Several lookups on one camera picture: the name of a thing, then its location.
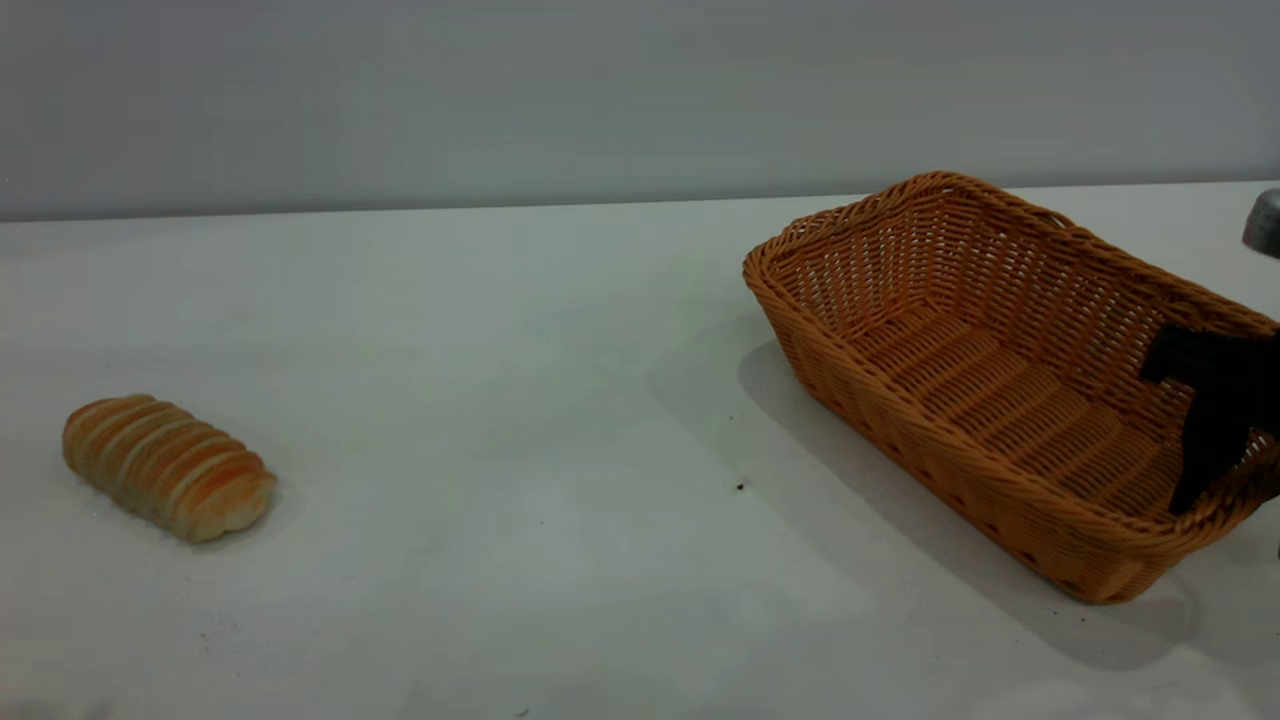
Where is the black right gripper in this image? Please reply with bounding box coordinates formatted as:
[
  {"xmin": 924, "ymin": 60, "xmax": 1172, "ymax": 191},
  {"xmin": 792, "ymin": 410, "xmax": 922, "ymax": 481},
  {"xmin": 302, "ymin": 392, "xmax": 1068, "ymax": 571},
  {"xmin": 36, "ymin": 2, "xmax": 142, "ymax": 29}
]
[{"xmin": 1140, "ymin": 325, "xmax": 1280, "ymax": 516}]

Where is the orange woven wicker basket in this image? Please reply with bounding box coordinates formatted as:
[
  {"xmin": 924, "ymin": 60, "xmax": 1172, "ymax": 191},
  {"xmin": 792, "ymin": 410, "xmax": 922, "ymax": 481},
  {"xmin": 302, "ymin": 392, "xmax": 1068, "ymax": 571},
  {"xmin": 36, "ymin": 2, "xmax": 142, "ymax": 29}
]
[{"xmin": 742, "ymin": 171, "xmax": 1280, "ymax": 606}]

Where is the ridged orange bread loaf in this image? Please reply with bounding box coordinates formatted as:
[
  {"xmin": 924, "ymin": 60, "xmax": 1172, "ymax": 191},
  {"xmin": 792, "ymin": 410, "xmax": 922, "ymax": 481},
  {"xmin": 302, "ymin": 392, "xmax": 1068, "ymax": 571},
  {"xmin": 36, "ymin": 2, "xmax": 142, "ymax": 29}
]
[{"xmin": 63, "ymin": 393, "xmax": 279, "ymax": 544}]

